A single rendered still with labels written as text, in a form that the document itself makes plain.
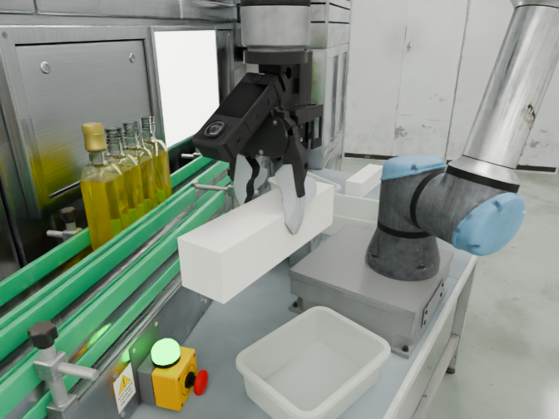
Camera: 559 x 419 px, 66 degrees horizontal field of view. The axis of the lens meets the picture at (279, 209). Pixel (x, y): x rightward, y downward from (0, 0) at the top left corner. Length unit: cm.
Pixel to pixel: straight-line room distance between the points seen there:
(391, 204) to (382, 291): 17
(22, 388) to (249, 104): 40
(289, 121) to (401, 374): 53
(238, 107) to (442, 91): 414
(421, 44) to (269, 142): 405
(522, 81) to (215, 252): 54
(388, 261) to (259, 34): 55
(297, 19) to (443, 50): 407
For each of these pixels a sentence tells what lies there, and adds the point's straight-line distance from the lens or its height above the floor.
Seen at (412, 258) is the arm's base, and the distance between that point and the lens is 88.
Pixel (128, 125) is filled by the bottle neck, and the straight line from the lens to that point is 91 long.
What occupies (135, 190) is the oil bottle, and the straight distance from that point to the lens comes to 89.
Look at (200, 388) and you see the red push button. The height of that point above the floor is 79.
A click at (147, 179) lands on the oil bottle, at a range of 93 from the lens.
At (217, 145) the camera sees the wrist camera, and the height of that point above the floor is 121.
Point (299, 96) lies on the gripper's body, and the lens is 52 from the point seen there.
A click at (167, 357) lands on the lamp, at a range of 72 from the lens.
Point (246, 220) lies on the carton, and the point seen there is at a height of 111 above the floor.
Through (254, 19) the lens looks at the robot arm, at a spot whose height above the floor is 132.
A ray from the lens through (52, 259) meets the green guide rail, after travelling 83.
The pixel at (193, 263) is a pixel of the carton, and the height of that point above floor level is 109.
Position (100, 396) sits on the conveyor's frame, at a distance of 69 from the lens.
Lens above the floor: 132
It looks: 23 degrees down
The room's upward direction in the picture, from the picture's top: straight up
